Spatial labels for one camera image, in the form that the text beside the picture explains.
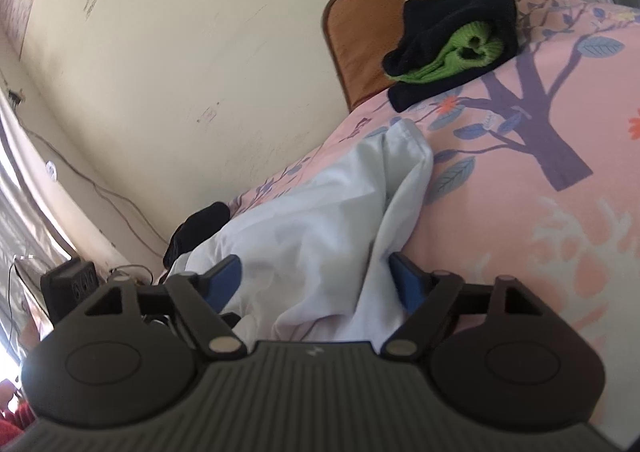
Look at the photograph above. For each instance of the black garment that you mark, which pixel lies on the black garment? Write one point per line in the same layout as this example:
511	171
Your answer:
200	227

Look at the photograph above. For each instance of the grey curtain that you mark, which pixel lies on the grey curtain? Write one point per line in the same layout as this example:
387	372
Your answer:
25	212

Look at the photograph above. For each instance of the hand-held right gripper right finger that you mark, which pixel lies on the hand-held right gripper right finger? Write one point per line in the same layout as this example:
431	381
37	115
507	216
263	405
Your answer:
405	282

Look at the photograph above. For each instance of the brown cushion mat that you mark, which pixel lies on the brown cushion mat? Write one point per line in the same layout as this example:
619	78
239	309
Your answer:
365	21

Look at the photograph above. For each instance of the folded navy garment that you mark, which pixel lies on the folded navy garment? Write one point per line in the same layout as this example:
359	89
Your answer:
435	21

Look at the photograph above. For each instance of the black speaker box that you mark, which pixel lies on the black speaker box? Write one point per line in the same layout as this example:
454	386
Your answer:
65	287

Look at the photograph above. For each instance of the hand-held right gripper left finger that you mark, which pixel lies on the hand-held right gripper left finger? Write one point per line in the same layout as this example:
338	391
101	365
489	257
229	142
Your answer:
227	274

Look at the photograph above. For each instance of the pink tree-print bedsheet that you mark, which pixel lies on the pink tree-print bedsheet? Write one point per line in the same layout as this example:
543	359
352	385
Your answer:
500	232

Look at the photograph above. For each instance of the green knit garment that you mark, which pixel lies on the green knit garment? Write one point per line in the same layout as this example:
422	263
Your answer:
452	64

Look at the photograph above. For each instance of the red cloth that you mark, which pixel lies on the red cloth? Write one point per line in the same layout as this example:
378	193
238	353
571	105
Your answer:
12	419

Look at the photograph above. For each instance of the white garment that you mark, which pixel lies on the white garment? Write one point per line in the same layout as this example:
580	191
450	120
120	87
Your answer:
310	242

